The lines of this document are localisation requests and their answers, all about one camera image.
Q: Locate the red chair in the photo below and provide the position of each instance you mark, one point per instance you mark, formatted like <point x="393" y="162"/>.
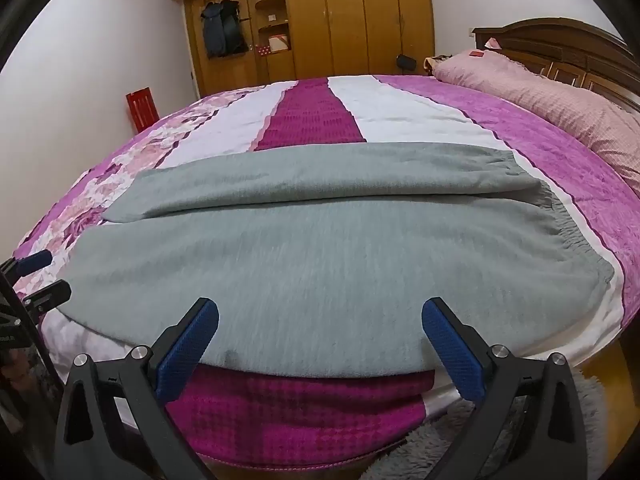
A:
<point x="142" y="110"/>

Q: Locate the dark wooden headboard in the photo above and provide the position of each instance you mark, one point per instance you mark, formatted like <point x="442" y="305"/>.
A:
<point x="550" y="35"/>

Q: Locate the wooden wardrobe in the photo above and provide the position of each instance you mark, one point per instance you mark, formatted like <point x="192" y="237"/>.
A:
<point x="350" y="20"/>

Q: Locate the red dotted box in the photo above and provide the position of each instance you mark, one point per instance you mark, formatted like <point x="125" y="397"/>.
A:
<point x="262" y="50"/>

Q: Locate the grey shaggy rug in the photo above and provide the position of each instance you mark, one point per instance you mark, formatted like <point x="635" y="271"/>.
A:
<point x="430" y="452"/>

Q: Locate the pink floral bedspread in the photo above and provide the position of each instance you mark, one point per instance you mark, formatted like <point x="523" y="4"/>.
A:
<point x="310" y="115"/>

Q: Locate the small pink cloth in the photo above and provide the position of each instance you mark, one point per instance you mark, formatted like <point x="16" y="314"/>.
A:
<point x="492" y="43"/>

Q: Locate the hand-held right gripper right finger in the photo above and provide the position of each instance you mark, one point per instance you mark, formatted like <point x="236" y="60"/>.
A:
<point x="450" y="345"/>

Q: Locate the dark blue hanging jacket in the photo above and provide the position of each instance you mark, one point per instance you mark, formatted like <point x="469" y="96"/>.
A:
<point x="212" y="30"/>

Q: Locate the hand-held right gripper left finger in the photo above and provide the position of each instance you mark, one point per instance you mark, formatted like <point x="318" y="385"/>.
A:
<point x="192" y="345"/>

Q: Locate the dark grey towel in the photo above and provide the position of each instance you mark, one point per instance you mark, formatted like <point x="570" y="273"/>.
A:
<point x="320" y="260"/>

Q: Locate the pink pillow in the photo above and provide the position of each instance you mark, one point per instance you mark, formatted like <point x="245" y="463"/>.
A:
<point x="550" y="100"/>

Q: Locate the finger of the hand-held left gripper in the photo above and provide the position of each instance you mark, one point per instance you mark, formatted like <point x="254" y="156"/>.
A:
<point x="50" y="296"/>
<point x="35" y="261"/>

